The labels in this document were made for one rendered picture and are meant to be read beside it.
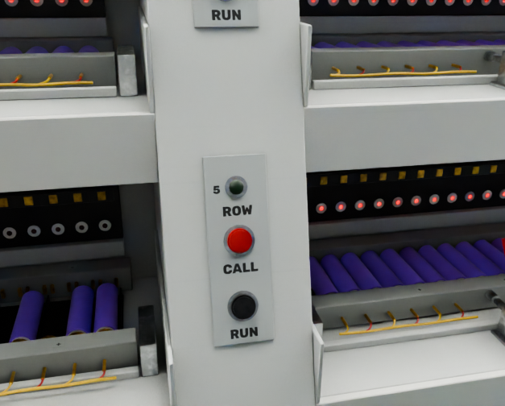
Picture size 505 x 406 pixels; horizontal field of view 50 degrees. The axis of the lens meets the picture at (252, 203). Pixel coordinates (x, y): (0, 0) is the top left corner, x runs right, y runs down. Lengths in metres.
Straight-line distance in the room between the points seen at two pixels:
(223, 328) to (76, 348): 0.11
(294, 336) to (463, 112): 0.19
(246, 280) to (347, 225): 0.22
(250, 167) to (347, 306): 0.16
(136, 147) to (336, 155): 0.13
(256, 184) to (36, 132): 0.13
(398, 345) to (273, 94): 0.22
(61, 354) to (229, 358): 0.12
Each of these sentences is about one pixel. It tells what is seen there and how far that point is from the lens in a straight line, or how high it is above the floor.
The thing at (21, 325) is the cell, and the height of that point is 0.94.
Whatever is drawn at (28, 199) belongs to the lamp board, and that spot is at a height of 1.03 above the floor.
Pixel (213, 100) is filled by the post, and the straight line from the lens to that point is 0.34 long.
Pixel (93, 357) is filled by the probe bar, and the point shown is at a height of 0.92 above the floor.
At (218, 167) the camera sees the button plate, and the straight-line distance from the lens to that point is 0.34.
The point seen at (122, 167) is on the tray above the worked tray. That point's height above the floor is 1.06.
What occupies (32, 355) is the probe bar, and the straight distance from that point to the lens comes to 0.42.
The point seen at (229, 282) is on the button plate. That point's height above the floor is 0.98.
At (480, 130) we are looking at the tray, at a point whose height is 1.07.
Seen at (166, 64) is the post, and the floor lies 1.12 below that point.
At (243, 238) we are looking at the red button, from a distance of 0.34.
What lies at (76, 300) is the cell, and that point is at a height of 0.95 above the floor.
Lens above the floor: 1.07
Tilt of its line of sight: 6 degrees down
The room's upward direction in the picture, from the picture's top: 3 degrees counter-clockwise
